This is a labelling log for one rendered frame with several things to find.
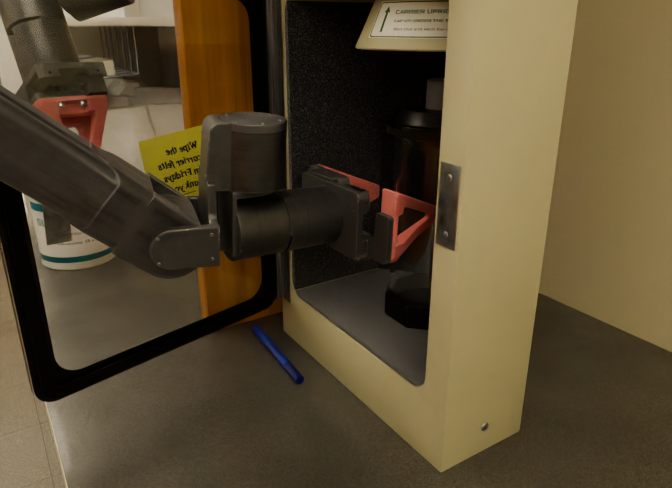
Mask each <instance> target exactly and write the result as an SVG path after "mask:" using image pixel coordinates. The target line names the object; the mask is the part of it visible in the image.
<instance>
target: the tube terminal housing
mask: <svg viewBox="0 0 672 488"><path fill-rule="evenodd" d="M287 1H321V2H356V3H374V2H375V0H281V5H282V37H283V70H284V102H285V118H286V119H287V137H286V168H287V189H290V180H289V146H288V112H287V77H286V43H285V6H286V2H287ZM577 5H578V0H449V15H448V31H447V47H446V63H445V78H444V94H443V110H442V125H441V141H440V157H439V172H438V188H437V204H436V219H435V235H434V251H433V266H432V282H431V298H430V313H429V329H428V345H427V360H426V376H425V382H424V384H423V385H421V386H414V385H412V384H411V383H410V382H408V381H407V380H406V379H404V378H403V377H402V376H401V375H399V374H398V373H397V372H395V371H394V370H393V369H391V368H390V367H389V366H388V365H386V364H385V363H384V362H382V361H381V360H380V359H378V358H377V357H376V356H375V355H373V354H372V353H371V352H369V351H368V350H367V349H366V348H364V347H363V346H362V345H360V344H359V343H358V342H356V341H355V340H354V339H353V338H351V337H350V336H349V335H347V334H346V333H345V332H343V331H342V330H341V329H340V328H338V327H337V326H336V325H334V324H333V323H332V322H330V321H329V320H328V319H327V318H325V317H324V316H323V315H321V314H320V313H319V312H317V311H316V310H315V309H314V308H312V307H311V306H310V305H308V304H307V303H306V302H305V301H303V300H302V299H301V298H299V297H298V295H297V294H296V290H295V289H294V286H293V280H292V250H290V251H289V265H290V298H291V303H289V302H288V301H287V300H286V299H284V298H283V297H282V302H283V329H284V331H285V332H286V333H287V334H288V335H289V336H290V337H291V338H292V339H294V340H295V341H296V342H297V343H298V344H299V345H300V346H301V347H302V348H304V349H305V350H306V351H307V352H308V353H309V354H310V355H311V356H312V357H313V358H315V359H316V360H317V361H318V362H319V363H320V364H321V365H322V366H323V367H324V368H326V369H327V370H328V371H329V372H330V373H331V374H332V375H333V376H334V377H336V378H337V379H338V380H339V381H340V382H341V383H342V384H343V385H344V386H345V387H347V388H348V389H349V390H350V391H351V392H352V393H353V394H354V395H355V396H356V397H358V398H359V399H360V400H361V401H362V402H363V403H364V404H365V405H366V406H368V407H369V408H370V409H371V410H372V411H373V412H374V413H375V414H376V415H377V416H379V417H380V418H381V419H382V420H383V421H384V422H385V423H386V424H387V425H389V426H390V427H391V428H392V429H393V430H394V431H395V432H396V433H397V434H398V435H400V436H401V437H402V438H403V439H404V440H405V441H406V442H407V443H408V444H409V445H411V446H412V447H413V448H414V449H415V450H416V451H417V452H418V453H419V454H421V455H422V456H423V457H424V458H425V459H426V460H427V461H428V462H429V463H430V464H432V465H433V466H434V467H435V468H436V469H437V470H438V471H439V472H443V471H445V470H447V469H449V468H451V467H453V466H454V465H456V464H458V463H460V462H462V461H464V460H466V459H468V458H470V457H471V456H473V455H475V454H477V453H479V452H481V451H483V450H485V449H487V448H488V447H490V446H492V445H494V444H496V443H498V442H500V441H502V440H503V439H505V438H507V437H509V436H511V435H513V434H515V433H517V432H519V430H520V423H521V416H522V409H523V401H524V394H525V387H526V379H527V372H528V365H529V357H530V350H531V343H532V335H533V328H534V321H535V313H536V306H537V299H538V291H539V284H540V276H541V269H542V262H543V254H544V247H545V240H546V232H547V225H548V218H549V210H550V203H551V196H552V188H553V181H554V174H555V166H556V159H557V152H558V144H559V137H560V129H561V122H562V115H563V107H564V100H565V93H566V85H567V78H568V71H569V63H570V56H571V49H572V41H573V34H574V27H575V19H576V12H577ZM441 161H443V162H446V163H450V164H454V165H458V166H461V176H460V188H459V201H458V214H457V227H456V240H455V251H453V250H450V249H448V248H446V247H444V246H441V245H439V244H437V243H436V229H437V213H438V198H439V183H440V167H441Z"/></svg>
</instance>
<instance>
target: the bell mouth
mask: <svg viewBox="0 0 672 488"><path fill-rule="evenodd" d="M448 15H449V0H375V2H374V4H373V6H372V9H371V11H370V13H369V16H368V18H367V20H366V23H365V25H364V27H363V30H362V32H361V34H360V37H359V39H358V41H357V44H356V46H355V47H356V48H357V49H362V50H379V51H414V52H446V47H447V31H448Z"/></svg>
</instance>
